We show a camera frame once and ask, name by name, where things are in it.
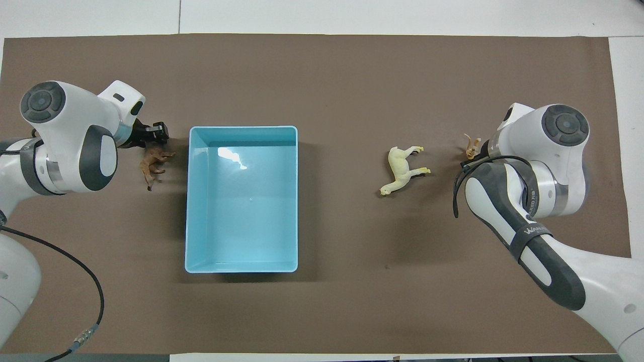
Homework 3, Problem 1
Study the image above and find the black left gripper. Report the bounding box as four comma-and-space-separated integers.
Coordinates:
120, 119, 170, 149

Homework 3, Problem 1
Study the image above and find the orange tiger toy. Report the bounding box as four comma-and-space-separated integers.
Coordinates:
463, 133, 482, 160

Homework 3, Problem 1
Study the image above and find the brown table mat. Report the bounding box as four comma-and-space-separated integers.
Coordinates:
0, 34, 632, 355

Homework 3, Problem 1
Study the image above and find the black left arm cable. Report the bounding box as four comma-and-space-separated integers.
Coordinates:
0, 225, 105, 362

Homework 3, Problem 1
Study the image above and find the light blue storage box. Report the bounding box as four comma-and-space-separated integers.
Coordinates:
185, 126, 299, 274

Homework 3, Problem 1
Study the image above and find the cream llama toy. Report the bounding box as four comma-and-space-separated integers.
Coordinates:
379, 146, 432, 197

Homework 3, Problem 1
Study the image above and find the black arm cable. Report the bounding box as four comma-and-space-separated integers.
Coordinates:
452, 155, 535, 219
0, 225, 105, 362

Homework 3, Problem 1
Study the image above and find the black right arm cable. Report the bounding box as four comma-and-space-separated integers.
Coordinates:
452, 155, 535, 219

